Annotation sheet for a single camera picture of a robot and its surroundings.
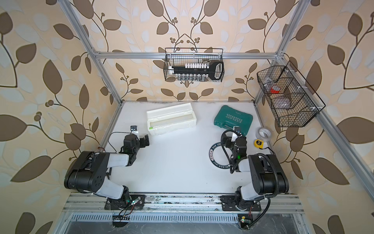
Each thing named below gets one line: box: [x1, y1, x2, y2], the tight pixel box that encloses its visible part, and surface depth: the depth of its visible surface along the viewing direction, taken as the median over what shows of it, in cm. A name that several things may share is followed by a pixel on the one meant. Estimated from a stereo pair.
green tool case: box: [214, 104, 254, 136], surface depth 107 cm
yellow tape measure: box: [253, 138, 264, 149], surface depth 96 cm
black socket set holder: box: [171, 59, 225, 80], surface depth 85 cm
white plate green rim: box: [208, 142, 233, 170], surface depth 91 cm
